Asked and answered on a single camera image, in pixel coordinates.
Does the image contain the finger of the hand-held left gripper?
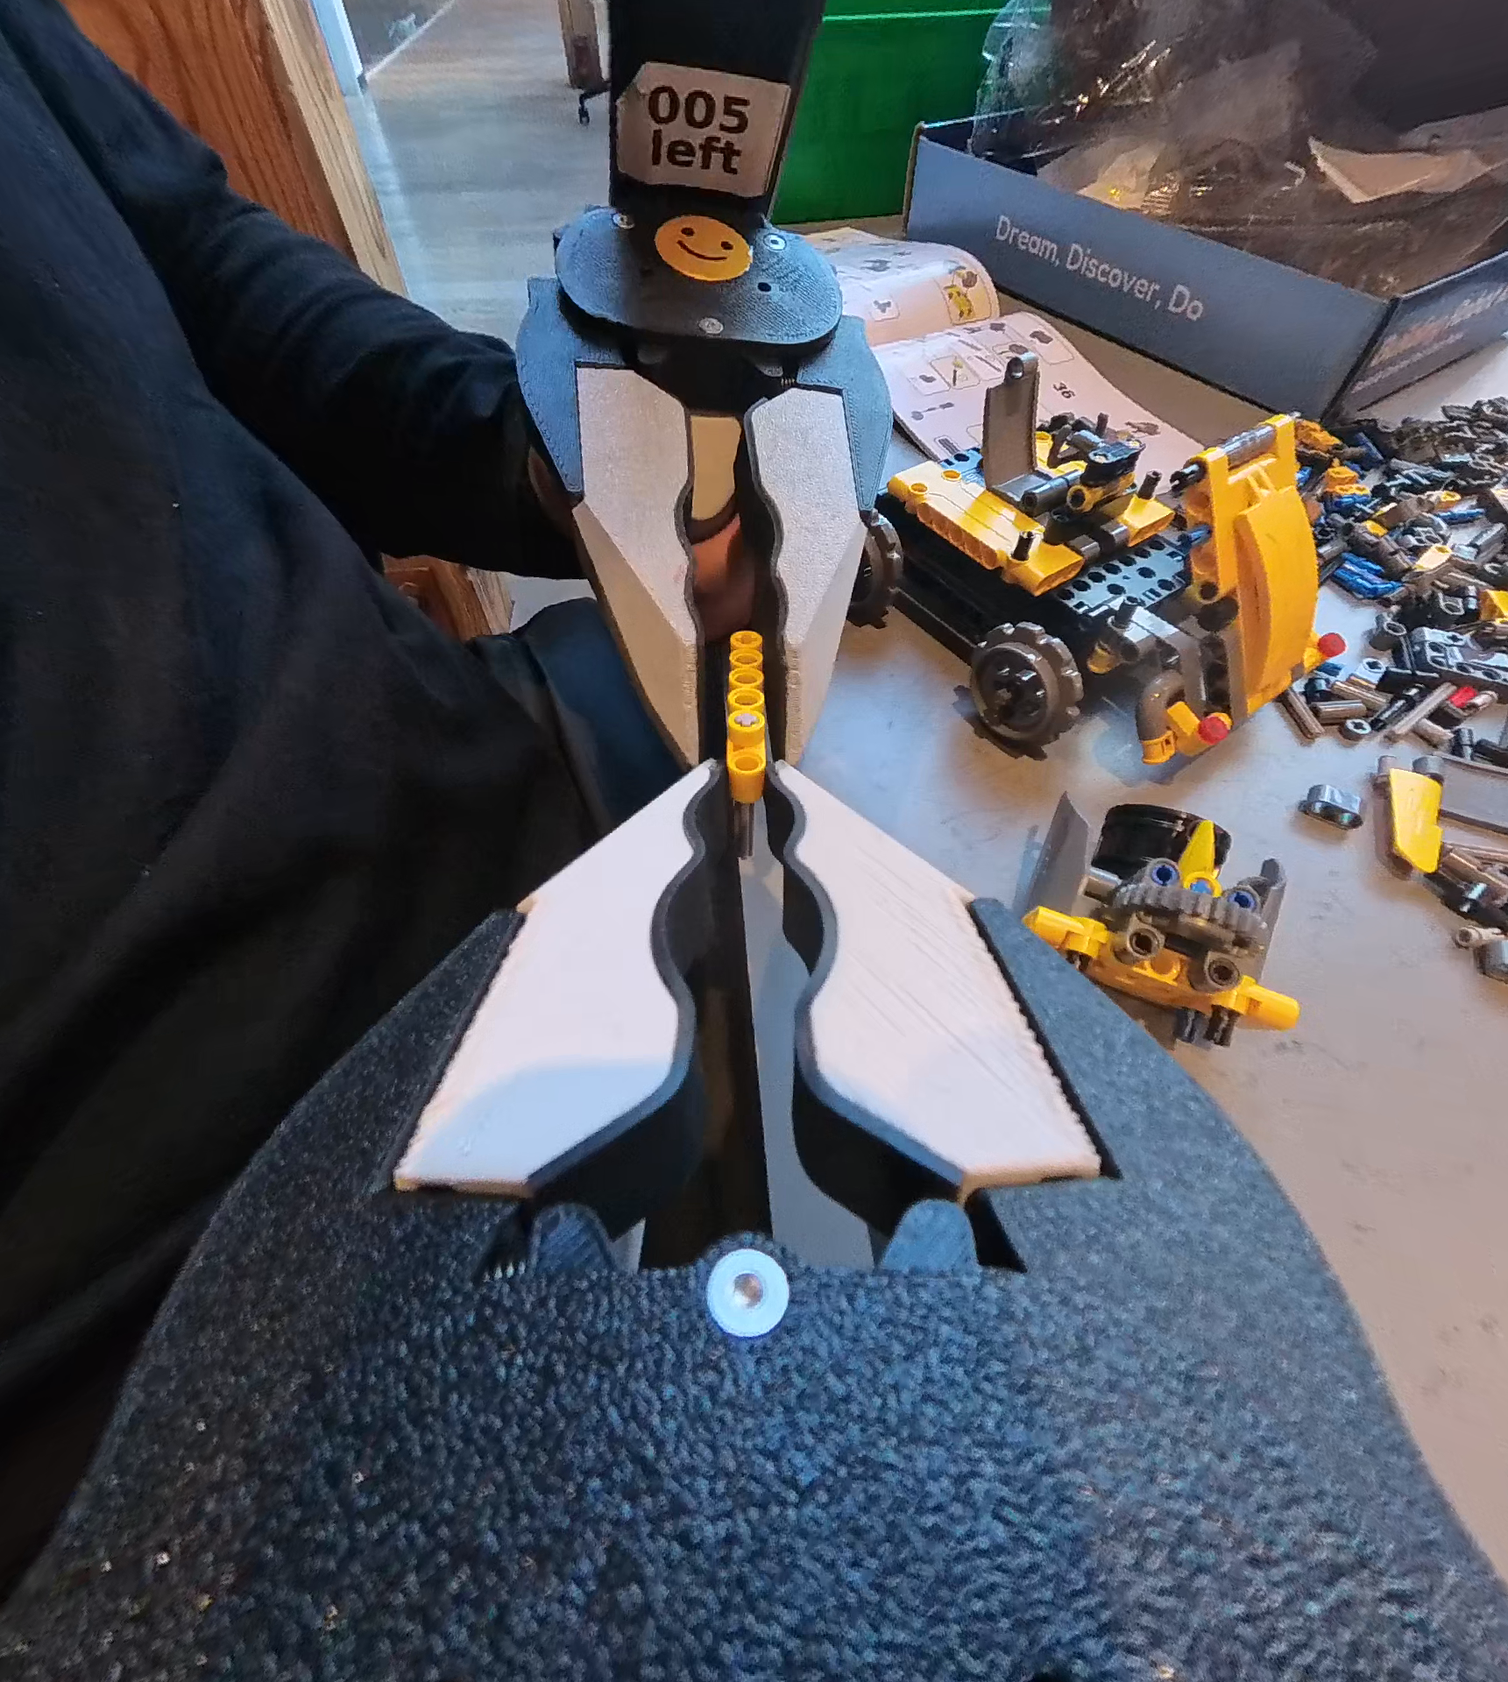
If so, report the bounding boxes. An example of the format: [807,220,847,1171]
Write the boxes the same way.
[744,384,872,772]
[567,362,723,772]

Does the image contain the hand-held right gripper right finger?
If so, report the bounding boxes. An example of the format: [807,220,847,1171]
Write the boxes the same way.
[759,759,1108,1271]

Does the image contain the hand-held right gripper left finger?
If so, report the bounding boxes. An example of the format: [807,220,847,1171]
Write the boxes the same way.
[391,758,756,1271]

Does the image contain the yellow perforated toy beam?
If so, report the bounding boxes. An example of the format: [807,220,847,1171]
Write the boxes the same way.
[726,630,770,805]

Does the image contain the person's left forearm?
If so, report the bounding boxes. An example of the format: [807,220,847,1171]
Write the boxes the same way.
[214,171,591,581]

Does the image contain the grey desk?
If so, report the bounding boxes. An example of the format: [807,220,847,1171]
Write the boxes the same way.
[781,216,1508,1682]

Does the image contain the yellow black toy vehicle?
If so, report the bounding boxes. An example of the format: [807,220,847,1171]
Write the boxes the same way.
[849,353,1350,768]

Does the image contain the building instruction booklet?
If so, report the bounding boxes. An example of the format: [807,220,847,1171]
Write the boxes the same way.
[819,230,1208,482]

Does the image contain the yellow grey wheel sub-assembly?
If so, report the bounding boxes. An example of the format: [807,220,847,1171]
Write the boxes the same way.
[1021,793,1303,1050]

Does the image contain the green plastic bin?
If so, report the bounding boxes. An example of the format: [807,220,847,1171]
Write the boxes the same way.
[774,0,1051,227]

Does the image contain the dark blue cardboard box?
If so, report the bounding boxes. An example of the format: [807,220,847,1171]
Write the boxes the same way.
[905,53,1508,423]

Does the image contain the person's black sweater torso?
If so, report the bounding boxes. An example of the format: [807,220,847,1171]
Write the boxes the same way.
[0,0,703,1682]

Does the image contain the clear plastic bags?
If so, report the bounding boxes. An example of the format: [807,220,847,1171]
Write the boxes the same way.
[970,0,1508,298]

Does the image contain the pile of toy building pieces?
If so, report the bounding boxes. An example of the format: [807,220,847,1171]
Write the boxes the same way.
[1280,395,1508,1015]

